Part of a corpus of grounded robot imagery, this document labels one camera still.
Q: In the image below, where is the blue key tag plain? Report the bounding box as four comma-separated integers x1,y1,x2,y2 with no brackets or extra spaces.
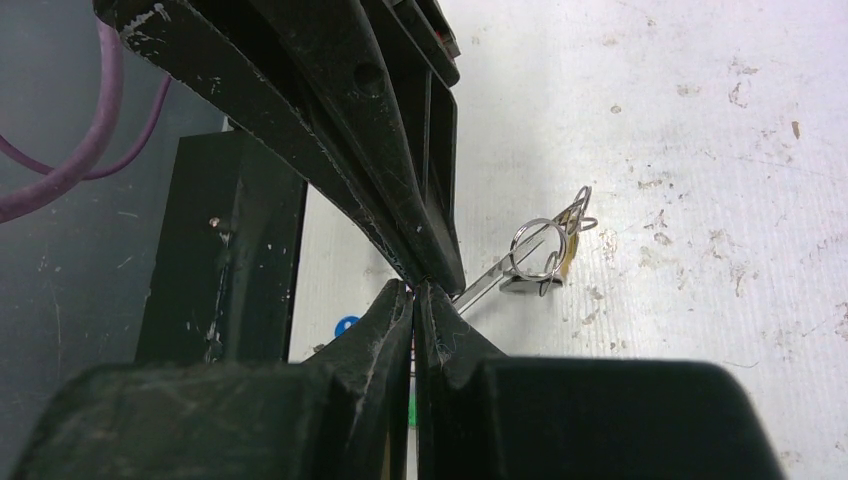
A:
334,315,360,337

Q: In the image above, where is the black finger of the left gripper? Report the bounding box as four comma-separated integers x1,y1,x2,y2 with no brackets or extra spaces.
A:
256,1,465,294
93,1,424,285

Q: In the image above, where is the yellow key tag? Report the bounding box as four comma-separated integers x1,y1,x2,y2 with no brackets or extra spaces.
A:
559,233,579,278

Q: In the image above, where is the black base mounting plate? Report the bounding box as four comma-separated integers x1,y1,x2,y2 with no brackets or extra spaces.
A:
135,131,308,365

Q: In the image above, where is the green key tag with key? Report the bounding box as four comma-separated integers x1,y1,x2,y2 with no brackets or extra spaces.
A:
407,390,418,429

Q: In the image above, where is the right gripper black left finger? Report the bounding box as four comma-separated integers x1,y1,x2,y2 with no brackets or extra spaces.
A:
12,280,413,479

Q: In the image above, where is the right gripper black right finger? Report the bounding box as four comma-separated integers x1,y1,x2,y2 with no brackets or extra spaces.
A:
414,282,783,479

